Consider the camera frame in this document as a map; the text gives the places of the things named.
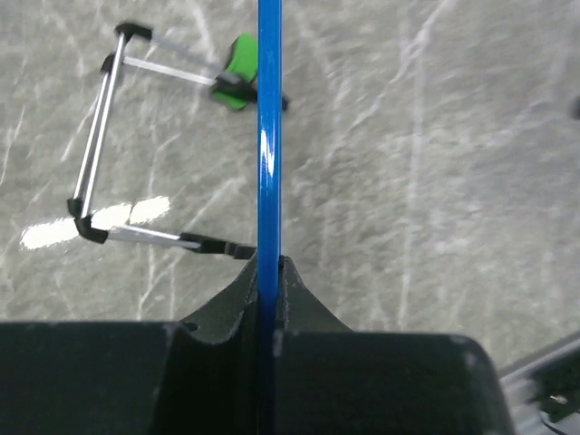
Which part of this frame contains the aluminium front rail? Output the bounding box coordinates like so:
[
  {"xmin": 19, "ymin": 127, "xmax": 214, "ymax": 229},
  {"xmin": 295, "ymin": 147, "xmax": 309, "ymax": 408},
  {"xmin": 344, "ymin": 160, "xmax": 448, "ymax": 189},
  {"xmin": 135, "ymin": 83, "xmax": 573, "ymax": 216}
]
[{"xmin": 499, "ymin": 332, "xmax": 579, "ymax": 435}]

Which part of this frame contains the blue framed whiteboard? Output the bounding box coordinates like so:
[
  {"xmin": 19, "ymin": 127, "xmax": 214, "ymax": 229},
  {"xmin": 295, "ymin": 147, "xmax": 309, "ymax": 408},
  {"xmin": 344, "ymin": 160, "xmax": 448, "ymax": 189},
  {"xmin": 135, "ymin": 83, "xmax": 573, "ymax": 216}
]
[{"xmin": 257, "ymin": 0, "xmax": 282, "ymax": 434}]

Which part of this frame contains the silver whiteboard stand frame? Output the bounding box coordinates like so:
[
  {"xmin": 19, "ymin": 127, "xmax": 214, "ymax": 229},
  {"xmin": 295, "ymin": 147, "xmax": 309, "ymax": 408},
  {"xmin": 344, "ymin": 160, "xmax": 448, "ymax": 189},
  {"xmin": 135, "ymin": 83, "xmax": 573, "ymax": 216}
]
[{"xmin": 66, "ymin": 21, "xmax": 256, "ymax": 261}]

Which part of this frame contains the green whiteboard eraser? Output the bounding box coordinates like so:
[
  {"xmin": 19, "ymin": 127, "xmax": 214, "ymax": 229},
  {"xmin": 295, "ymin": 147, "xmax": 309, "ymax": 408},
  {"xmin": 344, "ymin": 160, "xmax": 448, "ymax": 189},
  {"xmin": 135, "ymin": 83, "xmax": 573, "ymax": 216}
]
[{"xmin": 210, "ymin": 33, "xmax": 258, "ymax": 111}]

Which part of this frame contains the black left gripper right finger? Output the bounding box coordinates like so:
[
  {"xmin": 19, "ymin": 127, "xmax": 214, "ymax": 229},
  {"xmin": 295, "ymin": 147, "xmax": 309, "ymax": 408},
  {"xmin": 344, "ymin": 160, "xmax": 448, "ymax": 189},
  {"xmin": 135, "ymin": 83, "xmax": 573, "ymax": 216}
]
[{"xmin": 274, "ymin": 257, "xmax": 515, "ymax": 434}]

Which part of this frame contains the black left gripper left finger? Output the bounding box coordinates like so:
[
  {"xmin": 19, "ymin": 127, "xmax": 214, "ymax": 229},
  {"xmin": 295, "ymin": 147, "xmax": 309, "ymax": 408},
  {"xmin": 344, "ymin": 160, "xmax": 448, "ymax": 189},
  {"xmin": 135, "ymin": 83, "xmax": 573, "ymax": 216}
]
[{"xmin": 1, "ymin": 261, "xmax": 257, "ymax": 434}]

